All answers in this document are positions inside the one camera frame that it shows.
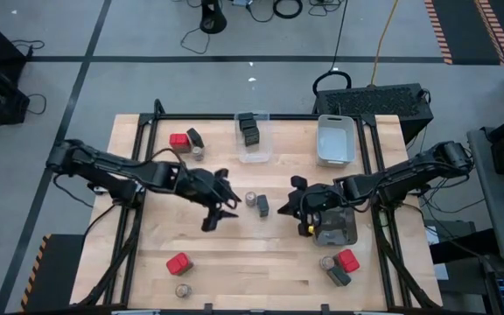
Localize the black perforated computer case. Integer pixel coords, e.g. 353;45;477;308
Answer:
311;82;435;145

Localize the black hazard-striped floor mat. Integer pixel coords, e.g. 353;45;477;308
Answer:
17;233;87;312
423;0;504;67

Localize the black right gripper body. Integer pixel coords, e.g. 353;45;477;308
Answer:
296;183;346;222

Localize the black stand base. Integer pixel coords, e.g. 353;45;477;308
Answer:
198;0;228;35

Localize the black aluminium table frame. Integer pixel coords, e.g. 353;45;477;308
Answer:
76;98;444;312

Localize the black cable coil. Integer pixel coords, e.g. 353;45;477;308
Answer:
271;0;305;20

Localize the grey desk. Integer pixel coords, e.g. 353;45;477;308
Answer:
465;126;504;263

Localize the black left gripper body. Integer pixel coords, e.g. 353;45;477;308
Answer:
173;164;227;220

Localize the thin black cable loop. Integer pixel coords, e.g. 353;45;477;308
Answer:
179;26;212;56

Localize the clear plastic bin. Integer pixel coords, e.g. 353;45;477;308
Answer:
234;111;274;165

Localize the red spice tin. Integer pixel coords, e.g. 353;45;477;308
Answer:
165;252;194;277
334;248;361;274
168;132;192;155

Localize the black cable bundle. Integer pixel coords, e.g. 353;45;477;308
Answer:
417;165;487;215

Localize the thin black hanging cable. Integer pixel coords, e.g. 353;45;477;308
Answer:
328;0;349;74

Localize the white plastic bin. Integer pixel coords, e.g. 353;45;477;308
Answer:
315;114;358;169

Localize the dark grey plastic bin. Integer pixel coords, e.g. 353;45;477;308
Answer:
311;205;360;248

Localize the yellow cable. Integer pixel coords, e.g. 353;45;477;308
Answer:
368;0;400;87

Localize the coiled thick black cable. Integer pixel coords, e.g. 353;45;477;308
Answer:
311;69;353;97

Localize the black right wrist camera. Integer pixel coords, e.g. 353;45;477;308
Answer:
290;175;309;192

